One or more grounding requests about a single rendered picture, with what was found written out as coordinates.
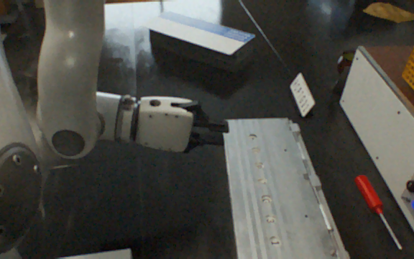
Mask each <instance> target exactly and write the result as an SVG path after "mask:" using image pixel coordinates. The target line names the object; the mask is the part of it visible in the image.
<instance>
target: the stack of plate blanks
mask: <svg viewBox="0 0 414 259"><path fill-rule="evenodd" d="M167 13H169V14H174V15H177V16H179V17H184V18H187V19H191V20H193V21H197V22H201V23H204V24H208V25H211V26H214V27H218V28H221V29H226V30H228V31H232V32H236V33H239V34H242V35H246V36H249V37H252V38H251V39H250V40H249V41H247V42H246V43H245V44H243V45H242V46H241V47H240V48H239V49H237V50H236V51H234V52H233V53H232V54H230V55H229V54H226V53H223V52H220V51H217V50H213V49H211V48H208V47H204V46H202V45H198V44H195V43H192V42H189V41H187V40H183V39H180V38H177V37H173V36H171V35H167V34H165V33H162V32H158V31H155V30H153V29H149V41H150V43H151V44H153V45H156V46H159V47H163V48H165V49H168V50H171V51H174V52H176V53H180V54H182V55H186V56H188V57H191V58H194V59H196V60H199V61H202V62H204V63H208V64H211V65H214V66H216V67H219V68H223V69H225V70H228V71H231V72H234V73H236V72H237V71H238V70H239V69H241V68H242V67H243V66H244V65H246V64H247V63H248V62H249V61H250V60H251V59H252V58H253V55H254V39H255V35H252V34H249V33H246V32H242V31H239V30H235V29H231V28H228V27H224V26H221V25H218V24H213V23H210V22H206V21H203V20H200V19H196V18H192V17H188V16H185V15H183V14H178V13H175V12H171V11H168V12H167Z"/></svg>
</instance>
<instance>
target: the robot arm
mask: <svg viewBox="0 0 414 259"><path fill-rule="evenodd" d="M44 5H45V16H46V29H45V36H44V39H43V42H42V47H41V51H40V58H39V63H38V71H37V90H38V102H37V111H36V121H37V127H38V129H39V130H40V131H41V132H44V133H45V136H46V138H47V141H48V143H49V145H50V147H51V148H52V150H53V151H54V152H55V153H57V154H58V155H60V156H61V157H63V158H68V159H76V158H82V157H83V156H85V155H87V154H88V153H89V152H90V151H91V150H92V149H93V148H94V146H95V145H96V143H97V141H98V140H100V139H103V140H114V141H119V142H129V141H130V137H133V141H136V143H139V144H141V145H145V146H148V147H153V148H157V149H161V150H169V151H176V152H182V153H185V154H188V153H189V152H190V151H191V150H192V149H193V148H195V147H197V146H202V145H204V144H209V145H220V146H224V144H225V141H224V135H223V134H219V133H224V134H228V133H229V123H228V122H227V121H224V120H221V119H212V118H209V117H208V115H207V114H205V112H204V111H203V110H202V108H201V103H200V102H199V101H191V100H187V99H177V98H168V97H146V98H142V100H141V101H138V104H136V98H132V97H131V96H130V95H126V96H117V95H113V94H104V93H99V92H97V80H98V67H99V61H100V57H101V50H102V47H103V43H104V38H105V31H106V9H105V3H104V0H44ZM193 111H195V112H196V114H195V113H193ZM196 120H199V121H196ZM193 127H198V128H208V131H209V132H204V133H203V134H202V133H199V132H193V131H192V128H193ZM215 132H219V133H215ZM192 137H194V138H192ZM41 185H42V171H41V162H40V155H39V151H38V148H37V143H36V140H35V137H34V135H33V132H32V128H31V126H30V123H29V120H28V118H27V114H26V112H25V110H24V107H23V104H22V101H21V99H20V96H19V93H18V90H17V87H16V85H15V83H14V79H13V76H12V72H11V70H10V67H9V64H8V61H7V59H6V53H5V50H4V45H3V40H2V36H1V32H0V259H22V257H21V256H20V254H19V252H18V251H17V249H16V247H17V245H18V244H19V243H20V242H21V241H22V240H23V239H24V236H25V235H26V233H27V231H28V230H29V228H30V226H31V225H32V222H33V220H34V218H35V215H36V212H37V209H39V207H40V195H41Z"/></svg>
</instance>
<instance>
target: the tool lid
mask: <svg viewBox="0 0 414 259"><path fill-rule="evenodd" d="M224 121H227V122H228V123H229V133H228V134H225V135H226V146H227V153H228V159H229V170H230V176H231V187H232V193H233V199H234V210H235V216H236V228H237V234H238V240H239V251H240V257H241V259H333V258H332V256H331V255H333V253H334V246H333V243H332V241H331V238H330V235H329V231H331V230H332V231H333V232H334V228H333V225H332V223H331V219H330V218H329V216H328V213H327V211H326V208H325V205H324V204H318V202H317V200H316V196H315V194H314V192H313V188H312V186H307V183H306V181H305V179H306V177H307V171H306V169H305V166H304V163H303V161H304V160H306V161H308V159H307V157H306V154H305V151H304V149H303V146H302V143H301V142H296V141H295V138H294V136H293V132H292V131H288V125H289V121H288V119H240V120H224ZM250 136H255V137H256V138H257V139H256V140H252V139H250V138H249V137H250ZM253 149H258V150H259V151H260V152H259V153H253V152H252V150H253ZM257 163H260V164H262V165H263V166H264V167H263V168H256V167H255V164H257ZM260 179H263V180H266V182H267V184H265V185H261V184H259V183H258V180H260ZM263 197H269V198H270V199H271V202H270V203H264V202H263V201H262V198H263ZM268 216H271V217H274V218H275V219H276V222H275V223H272V224H271V223H269V222H267V221H266V219H265V218H266V217H268ZM273 237H276V238H277V239H279V240H280V242H281V245H279V246H274V245H272V244H271V242H270V239H272V238H273Z"/></svg>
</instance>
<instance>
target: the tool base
mask: <svg viewBox="0 0 414 259"><path fill-rule="evenodd" d="M289 123H290V124H289V125H288V128H287V129H288V131H292V132H293V136H294V138H295V141H296V142H301V143H302V146H303V149H304V151H305V154H306V157H307V159H308V161H306V160H304V161H303V163H304V166H305V169H306V171H307V177H306V179H305V181H306V183H307V186H312V188H313V192H314V194H315V196H316V200H317V202H318V204H324V205H325V208H326V211H327V213H328V216H329V218H330V219H331V223H332V225H333V229H334V232H333V231H332V230H331V231H329V235H330V238H331V241H332V243H333V247H334V252H333V255H331V256H332V258H333V259H350V258H349V255H348V253H347V252H345V249H344V246H343V244H342V242H341V238H340V237H339V234H338V231H337V228H336V225H335V223H334V220H333V217H332V215H331V213H330V211H329V209H328V206H327V203H326V200H325V198H324V195H323V192H322V190H321V183H320V181H319V178H318V176H317V175H316V174H315V171H314V169H313V166H312V163H311V160H310V158H309V156H308V153H307V150H306V148H305V145H304V142H303V140H302V138H301V136H300V129H299V126H298V125H297V124H293V123H292V121H291V120H290V121H289ZM222 134H223V135H224V141H225V144H224V154H225V161H226V172H227V179H228V186H229V198H230V205H231V216H232V223H233V230H234V242H235V248H236V259H241V257H240V251H239V240H238V234H237V228H236V216H235V210H234V199H233V193H232V187H231V176H230V170H229V159H228V153H227V146H226V135H225V134H224V133H222Z"/></svg>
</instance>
